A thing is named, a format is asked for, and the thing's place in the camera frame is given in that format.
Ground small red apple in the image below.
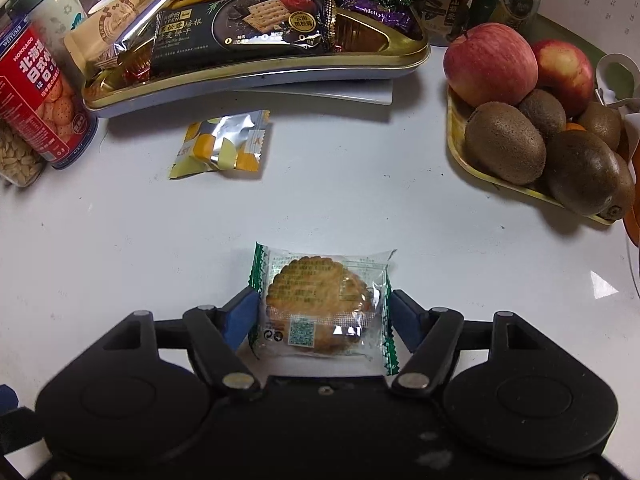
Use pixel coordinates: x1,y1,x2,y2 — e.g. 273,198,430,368
530,38,596,119

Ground yellow fruit tray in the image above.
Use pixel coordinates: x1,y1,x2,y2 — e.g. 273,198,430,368
446,80,622,226

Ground kiwi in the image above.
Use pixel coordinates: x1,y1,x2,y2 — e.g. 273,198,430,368
543,129,628,216
607,152,637,222
575,101,623,151
517,88,568,141
463,101,547,186

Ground purple candy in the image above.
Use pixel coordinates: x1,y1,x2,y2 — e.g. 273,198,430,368
340,0,416,41

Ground orange holder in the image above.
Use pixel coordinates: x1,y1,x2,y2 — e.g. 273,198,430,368
621,195,640,248

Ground black cracker packet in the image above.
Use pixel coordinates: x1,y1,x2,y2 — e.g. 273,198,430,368
149,0,337,79

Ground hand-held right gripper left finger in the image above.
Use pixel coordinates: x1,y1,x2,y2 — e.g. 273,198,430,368
100,287,263,402

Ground white tumbler with green lid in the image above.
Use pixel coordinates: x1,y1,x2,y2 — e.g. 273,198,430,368
6,0,89,82

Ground red biscuit can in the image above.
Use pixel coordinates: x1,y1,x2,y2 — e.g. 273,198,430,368
0,24,99,171

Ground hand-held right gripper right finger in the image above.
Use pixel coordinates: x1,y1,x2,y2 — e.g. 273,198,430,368
387,288,542,402

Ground yellow and silver snack packet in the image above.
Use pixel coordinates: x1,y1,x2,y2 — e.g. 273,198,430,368
168,108,272,180

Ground white cup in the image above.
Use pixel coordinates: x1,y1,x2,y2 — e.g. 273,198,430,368
594,52,640,112

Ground orange candy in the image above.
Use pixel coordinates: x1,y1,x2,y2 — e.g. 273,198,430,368
119,52,154,84

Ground brown printed drink can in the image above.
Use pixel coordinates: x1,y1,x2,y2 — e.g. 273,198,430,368
400,0,484,49

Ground golden tin tray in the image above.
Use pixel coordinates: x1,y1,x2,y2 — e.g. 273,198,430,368
81,10,432,119

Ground glass peanut jar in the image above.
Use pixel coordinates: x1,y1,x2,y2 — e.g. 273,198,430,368
0,119,49,189

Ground large red apple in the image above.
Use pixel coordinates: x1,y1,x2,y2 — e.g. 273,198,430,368
443,22,540,109

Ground clear cookie packet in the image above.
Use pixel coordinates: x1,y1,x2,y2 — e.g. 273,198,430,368
248,241,401,377

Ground brown and silver snack packet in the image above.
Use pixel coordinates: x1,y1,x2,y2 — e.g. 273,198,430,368
64,0,167,72

